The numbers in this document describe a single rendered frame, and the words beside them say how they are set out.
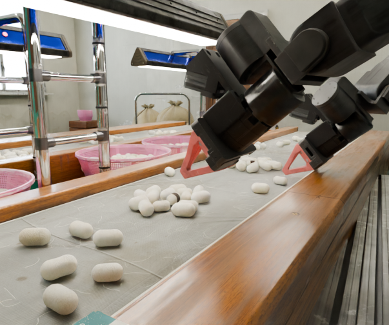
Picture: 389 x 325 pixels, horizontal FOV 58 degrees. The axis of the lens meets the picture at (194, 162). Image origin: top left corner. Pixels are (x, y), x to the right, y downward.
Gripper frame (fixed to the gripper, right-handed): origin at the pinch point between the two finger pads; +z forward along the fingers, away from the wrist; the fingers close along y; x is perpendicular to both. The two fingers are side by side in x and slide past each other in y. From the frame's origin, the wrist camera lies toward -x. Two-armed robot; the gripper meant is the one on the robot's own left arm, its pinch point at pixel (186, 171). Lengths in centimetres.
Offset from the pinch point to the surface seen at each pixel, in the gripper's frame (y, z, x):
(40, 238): 18.2, 11.3, -1.6
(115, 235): 13.2, 5.1, 3.2
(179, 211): 0.2, 5.0, 4.1
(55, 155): -18, 45, -32
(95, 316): 28.5, -7.0, 9.9
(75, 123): -374, 393, -283
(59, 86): -392, 400, -374
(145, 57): -70, 34, -62
